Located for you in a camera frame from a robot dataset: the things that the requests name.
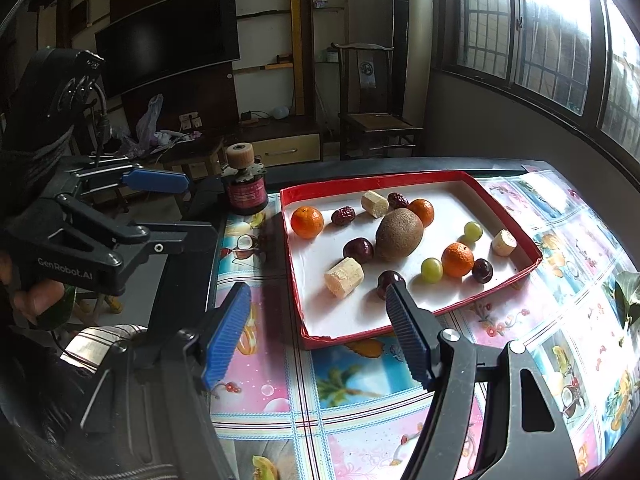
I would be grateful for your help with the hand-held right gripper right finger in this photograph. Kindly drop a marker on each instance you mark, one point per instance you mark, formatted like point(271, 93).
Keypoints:
point(410, 330)

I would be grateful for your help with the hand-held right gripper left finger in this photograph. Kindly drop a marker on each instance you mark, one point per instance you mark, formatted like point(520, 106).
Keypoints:
point(227, 332)

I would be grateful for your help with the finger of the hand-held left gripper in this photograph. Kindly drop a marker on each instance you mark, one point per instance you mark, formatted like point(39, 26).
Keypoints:
point(175, 237)
point(155, 181)

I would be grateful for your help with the red cardboard tray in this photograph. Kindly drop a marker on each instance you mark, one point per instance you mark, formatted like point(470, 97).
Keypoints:
point(350, 320)

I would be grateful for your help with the green grape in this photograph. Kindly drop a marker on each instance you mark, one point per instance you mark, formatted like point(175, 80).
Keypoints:
point(473, 230)
point(431, 268)

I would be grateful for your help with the banana piece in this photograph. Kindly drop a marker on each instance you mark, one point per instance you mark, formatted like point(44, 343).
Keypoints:
point(344, 276)
point(503, 242)
point(375, 204)

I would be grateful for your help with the mandarin orange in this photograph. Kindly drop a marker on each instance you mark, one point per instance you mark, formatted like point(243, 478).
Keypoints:
point(457, 259)
point(424, 209)
point(307, 222)

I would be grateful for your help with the brown kiwi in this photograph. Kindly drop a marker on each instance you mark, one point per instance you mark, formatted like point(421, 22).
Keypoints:
point(398, 234)

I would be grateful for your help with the person's left hand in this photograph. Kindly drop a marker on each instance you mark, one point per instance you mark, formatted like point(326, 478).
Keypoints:
point(35, 297)

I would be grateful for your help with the purple plastic bag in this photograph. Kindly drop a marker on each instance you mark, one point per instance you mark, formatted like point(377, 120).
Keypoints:
point(149, 122)

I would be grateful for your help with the dark jar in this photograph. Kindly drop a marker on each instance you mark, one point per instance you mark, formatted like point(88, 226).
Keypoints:
point(246, 195)

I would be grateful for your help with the tan spool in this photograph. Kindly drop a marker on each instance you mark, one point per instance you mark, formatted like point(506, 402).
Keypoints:
point(240, 156)

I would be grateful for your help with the fruit-print plastic tablecloth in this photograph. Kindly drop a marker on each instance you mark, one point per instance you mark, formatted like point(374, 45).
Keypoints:
point(360, 410)

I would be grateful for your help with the person's striped clothing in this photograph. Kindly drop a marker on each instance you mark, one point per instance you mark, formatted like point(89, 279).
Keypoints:
point(95, 340)

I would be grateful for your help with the wooden television cabinet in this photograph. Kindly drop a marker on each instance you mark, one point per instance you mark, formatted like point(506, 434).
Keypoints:
point(290, 147)

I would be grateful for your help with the black television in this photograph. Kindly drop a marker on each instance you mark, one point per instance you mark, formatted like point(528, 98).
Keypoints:
point(165, 40)

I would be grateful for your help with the dark wooden chair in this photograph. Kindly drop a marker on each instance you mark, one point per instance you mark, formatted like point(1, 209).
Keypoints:
point(375, 125)

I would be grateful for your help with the green leaf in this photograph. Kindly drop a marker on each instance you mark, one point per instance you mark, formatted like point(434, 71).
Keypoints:
point(627, 300)

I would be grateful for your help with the white standing air conditioner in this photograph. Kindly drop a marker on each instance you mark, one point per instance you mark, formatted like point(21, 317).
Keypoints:
point(410, 10)

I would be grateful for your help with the window with metal grille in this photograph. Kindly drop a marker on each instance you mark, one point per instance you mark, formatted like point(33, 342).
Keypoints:
point(550, 35)

